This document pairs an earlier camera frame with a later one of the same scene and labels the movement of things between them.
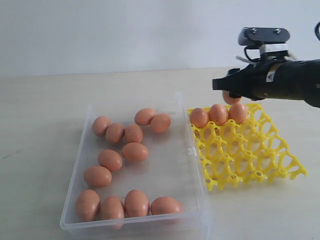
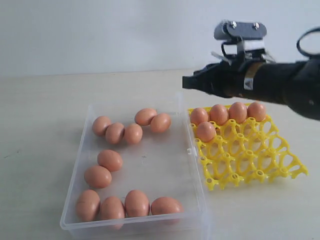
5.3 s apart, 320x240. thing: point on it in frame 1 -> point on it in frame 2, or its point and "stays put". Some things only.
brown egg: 110,159 stays put
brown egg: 97,177 stays put
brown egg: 229,99 -> 257,110
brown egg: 135,152 -> 206,131
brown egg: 133,133 stays put
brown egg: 218,114 stays put
